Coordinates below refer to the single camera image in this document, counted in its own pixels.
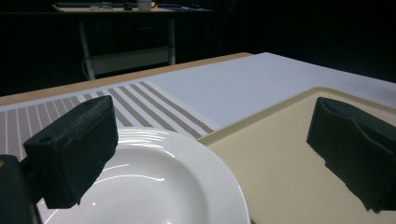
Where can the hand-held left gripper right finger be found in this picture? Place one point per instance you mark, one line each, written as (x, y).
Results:
(355, 149)

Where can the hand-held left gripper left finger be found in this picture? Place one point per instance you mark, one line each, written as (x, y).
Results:
(71, 146)

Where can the white ribbed plate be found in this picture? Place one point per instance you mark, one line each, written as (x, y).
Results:
(162, 183)

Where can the beige tray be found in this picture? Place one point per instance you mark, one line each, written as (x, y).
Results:
(299, 174)

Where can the striped placemat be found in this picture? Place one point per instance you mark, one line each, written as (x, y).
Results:
(137, 105)

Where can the background desk with metal legs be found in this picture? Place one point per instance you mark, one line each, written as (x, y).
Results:
(127, 46)

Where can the dark keyboard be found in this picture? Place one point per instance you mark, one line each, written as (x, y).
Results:
(84, 4)

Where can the white cup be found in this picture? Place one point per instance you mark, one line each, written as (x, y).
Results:
(144, 4)

